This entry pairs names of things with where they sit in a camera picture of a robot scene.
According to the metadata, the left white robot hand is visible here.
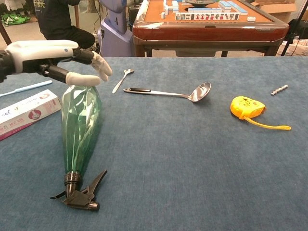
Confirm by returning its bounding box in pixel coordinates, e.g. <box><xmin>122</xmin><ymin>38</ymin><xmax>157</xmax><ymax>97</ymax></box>
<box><xmin>4</xmin><ymin>39</ymin><xmax>113</xmax><ymax>86</ymax></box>

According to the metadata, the green spray bottle black trigger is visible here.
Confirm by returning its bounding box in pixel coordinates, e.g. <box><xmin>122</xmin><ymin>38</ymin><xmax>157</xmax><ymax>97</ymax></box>
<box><xmin>50</xmin><ymin>84</ymin><xmax>108</xmax><ymax>212</ymax></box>

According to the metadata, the light blue toothbrush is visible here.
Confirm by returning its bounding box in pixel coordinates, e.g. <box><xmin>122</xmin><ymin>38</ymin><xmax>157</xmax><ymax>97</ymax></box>
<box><xmin>0</xmin><ymin>80</ymin><xmax>53</xmax><ymax>98</ymax></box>

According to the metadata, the dark slanted table leg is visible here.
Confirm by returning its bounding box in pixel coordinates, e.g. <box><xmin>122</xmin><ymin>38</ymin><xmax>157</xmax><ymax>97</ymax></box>
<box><xmin>0</xmin><ymin>22</ymin><xmax>12</xmax><ymax>46</ymax></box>

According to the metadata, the person in black clothes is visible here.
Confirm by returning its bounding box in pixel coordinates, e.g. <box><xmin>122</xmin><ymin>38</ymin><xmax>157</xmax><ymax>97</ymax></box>
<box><xmin>33</xmin><ymin>0</ymin><xmax>96</xmax><ymax>50</ymax></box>

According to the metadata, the green bag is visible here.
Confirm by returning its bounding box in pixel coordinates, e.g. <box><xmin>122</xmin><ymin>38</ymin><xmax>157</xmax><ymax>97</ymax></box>
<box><xmin>1</xmin><ymin>13</ymin><xmax>31</xmax><ymax>26</ymax></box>

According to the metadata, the white toothpaste box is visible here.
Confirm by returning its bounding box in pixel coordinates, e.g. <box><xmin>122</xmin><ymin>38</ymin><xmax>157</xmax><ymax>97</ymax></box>
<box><xmin>0</xmin><ymin>89</ymin><xmax>62</xmax><ymax>141</ymax></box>

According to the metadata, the small steel spoon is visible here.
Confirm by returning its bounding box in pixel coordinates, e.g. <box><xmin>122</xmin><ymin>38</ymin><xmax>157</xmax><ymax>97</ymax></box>
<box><xmin>112</xmin><ymin>69</ymin><xmax>135</xmax><ymax>94</ymax></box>

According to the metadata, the blue felt table cover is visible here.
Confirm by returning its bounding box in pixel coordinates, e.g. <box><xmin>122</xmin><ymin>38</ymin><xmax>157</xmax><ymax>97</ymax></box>
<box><xmin>0</xmin><ymin>57</ymin><xmax>308</xmax><ymax>231</ymax></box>

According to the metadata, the brown mahjong table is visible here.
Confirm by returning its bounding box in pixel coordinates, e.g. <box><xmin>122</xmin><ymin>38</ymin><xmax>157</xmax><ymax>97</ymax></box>
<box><xmin>132</xmin><ymin>0</ymin><xmax>290</xmax><ymax>58</ymax></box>

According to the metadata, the steel ladle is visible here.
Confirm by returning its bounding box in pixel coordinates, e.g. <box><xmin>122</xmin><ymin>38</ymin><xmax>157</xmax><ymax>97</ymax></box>
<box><xmin>123</xmin><ymin>81</ymin><xmax>212</xmax><ymax>103</ymax></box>

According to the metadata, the yellow tape measure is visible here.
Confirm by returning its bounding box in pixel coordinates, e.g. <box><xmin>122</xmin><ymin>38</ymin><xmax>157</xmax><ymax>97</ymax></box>
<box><xmin>230</xmin><ymin>95</ymin><xmax>292</xmax><ymax>131</ymax></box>

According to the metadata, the steel drill bit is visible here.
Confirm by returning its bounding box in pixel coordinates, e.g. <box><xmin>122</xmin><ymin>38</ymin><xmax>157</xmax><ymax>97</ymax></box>
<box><xmin>271</xmin><ymin>84</ymin><xmax>289</xmax><ymax>96</ymax></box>

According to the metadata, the cardboard box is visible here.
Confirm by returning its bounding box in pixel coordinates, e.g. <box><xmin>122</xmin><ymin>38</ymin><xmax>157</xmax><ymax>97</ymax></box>
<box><xmin>250</xmin><ymin>0</ymin><xmax>300</xmax><ymax>24</ymax></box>

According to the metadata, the black tripod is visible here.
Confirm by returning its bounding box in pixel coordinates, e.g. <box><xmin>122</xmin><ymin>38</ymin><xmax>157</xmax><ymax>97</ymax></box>
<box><xmin>281</xmin><ymin>0</ymin><xmax>308</xmax><ymax>56</ymax></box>

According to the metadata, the white plastic crate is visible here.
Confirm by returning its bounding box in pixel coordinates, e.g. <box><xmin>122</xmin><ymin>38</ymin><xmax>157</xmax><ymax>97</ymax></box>
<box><xmin>276</xmin><ymin>39</ymin><xmax>308</xmax><ymax>56</ymax></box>

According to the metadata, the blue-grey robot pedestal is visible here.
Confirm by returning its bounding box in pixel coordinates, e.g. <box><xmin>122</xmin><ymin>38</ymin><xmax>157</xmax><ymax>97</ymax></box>
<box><xmin>97</xmin><ymin>0</ymin><xmax>135</xmax><ymax>58</ymax></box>

